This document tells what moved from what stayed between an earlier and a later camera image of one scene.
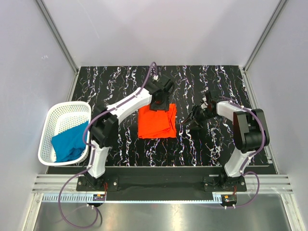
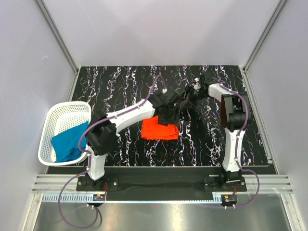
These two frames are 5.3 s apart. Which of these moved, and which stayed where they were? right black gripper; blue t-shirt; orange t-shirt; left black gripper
Moved: left black gripper; right black gripper
Stayed: blue t-shirt; orange t-shirt
